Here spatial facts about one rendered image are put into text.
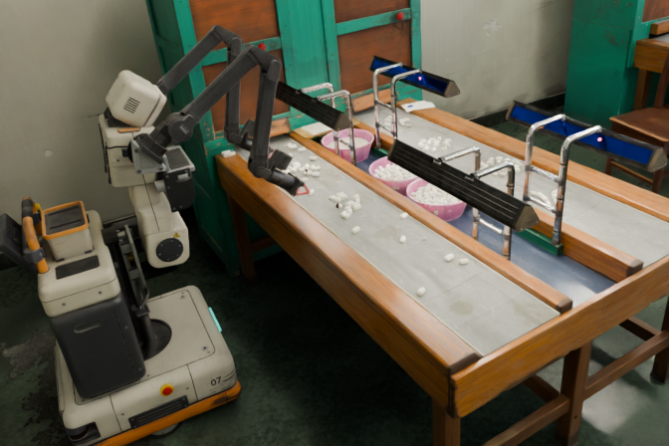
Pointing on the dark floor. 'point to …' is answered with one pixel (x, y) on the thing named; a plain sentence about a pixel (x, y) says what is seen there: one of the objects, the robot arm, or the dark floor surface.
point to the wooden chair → (646, 130)
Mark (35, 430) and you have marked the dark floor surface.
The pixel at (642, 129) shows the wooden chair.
